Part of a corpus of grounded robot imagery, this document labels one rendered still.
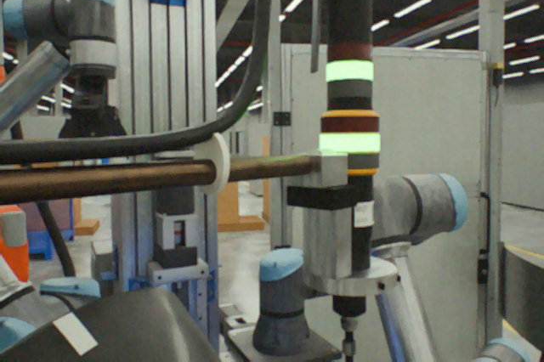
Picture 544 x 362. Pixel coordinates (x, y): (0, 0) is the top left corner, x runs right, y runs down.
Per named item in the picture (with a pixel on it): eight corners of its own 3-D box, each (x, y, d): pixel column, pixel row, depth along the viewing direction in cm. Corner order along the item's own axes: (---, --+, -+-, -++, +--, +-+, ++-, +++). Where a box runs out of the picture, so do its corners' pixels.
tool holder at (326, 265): (349, 313, 29) (349, 155, 29) (265, 289, 34) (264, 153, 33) (414, 279, 36) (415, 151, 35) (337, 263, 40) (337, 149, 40)
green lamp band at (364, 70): (356, 76, 32) (356, 59, 32) (317, 81, 35) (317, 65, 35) (381, 81, 35) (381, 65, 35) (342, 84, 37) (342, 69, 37)
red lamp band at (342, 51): (356, 58, 32) (356, 40, 32) (317, 63, 35) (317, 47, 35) (381, 63, 35) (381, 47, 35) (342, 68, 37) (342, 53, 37)
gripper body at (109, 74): (121, 140, 87) (119, 74, 86) (116, 140, 78) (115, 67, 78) (77, 140, 85) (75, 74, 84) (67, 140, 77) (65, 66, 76)
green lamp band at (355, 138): (359, 151, 32) (359, 133, 32) (308, 150, 35) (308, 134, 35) (390, 149, 35) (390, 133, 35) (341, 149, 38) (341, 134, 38)
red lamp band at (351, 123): (359, 132, 32) (359, 115, 32) (308, 133, 35) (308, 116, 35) (390, 132, 35) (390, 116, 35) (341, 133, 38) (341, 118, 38)
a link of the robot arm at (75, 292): (112, 330, 104) (110, 270, 103) (76, 359, 91) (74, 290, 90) (64, 326, 106) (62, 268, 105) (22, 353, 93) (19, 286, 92)
